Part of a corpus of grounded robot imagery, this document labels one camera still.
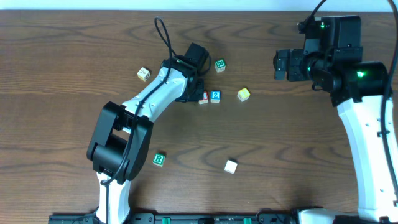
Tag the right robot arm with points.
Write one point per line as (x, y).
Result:
(356, 91)

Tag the plain white wooden block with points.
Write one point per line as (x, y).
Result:
(230, 166)

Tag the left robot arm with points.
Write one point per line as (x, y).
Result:
(121, 138)

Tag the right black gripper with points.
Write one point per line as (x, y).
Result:
(288, 64)

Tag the red letter I block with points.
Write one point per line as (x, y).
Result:
(204, 100)

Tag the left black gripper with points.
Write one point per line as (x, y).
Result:
(195, 91)

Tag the blue number 2 block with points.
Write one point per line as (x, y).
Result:
(215, 96)

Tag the green R block far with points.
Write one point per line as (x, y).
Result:
(220, 65)

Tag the yellow top wooden block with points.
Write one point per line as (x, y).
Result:
(243, 94)

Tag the green r block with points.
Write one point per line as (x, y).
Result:
(159, 160)
(220, 65)

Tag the green R block near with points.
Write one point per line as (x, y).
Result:
(159, 160)

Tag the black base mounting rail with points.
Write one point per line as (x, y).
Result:
(149, 218)

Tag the cream picture wooden block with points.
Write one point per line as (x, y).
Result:
(143, 74)

